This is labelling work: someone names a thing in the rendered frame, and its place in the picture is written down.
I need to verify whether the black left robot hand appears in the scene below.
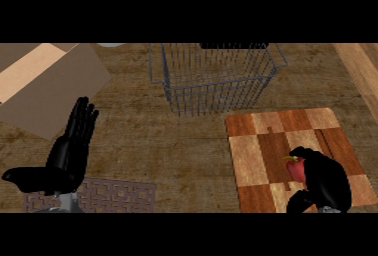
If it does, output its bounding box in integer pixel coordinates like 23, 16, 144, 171
0, 96, 100, 197

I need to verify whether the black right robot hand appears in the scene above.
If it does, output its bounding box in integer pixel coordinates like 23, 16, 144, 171
285, 146, 354, 214

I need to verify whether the red bell pepper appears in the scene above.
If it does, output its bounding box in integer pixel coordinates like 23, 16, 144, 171
282, 155, 307, 184

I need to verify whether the checkered wooden cutting board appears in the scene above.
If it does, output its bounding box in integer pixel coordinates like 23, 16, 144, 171
224, 107, 378, 214

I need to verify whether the brown patterned placemat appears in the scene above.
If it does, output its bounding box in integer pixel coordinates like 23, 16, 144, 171
22, 177, 158, 214

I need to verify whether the brown cardboard box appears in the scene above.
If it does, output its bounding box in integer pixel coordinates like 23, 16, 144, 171
0, 43, 115, 142

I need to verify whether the grey wire basket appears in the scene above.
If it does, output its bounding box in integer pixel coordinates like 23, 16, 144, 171
147, 43, 289, 118

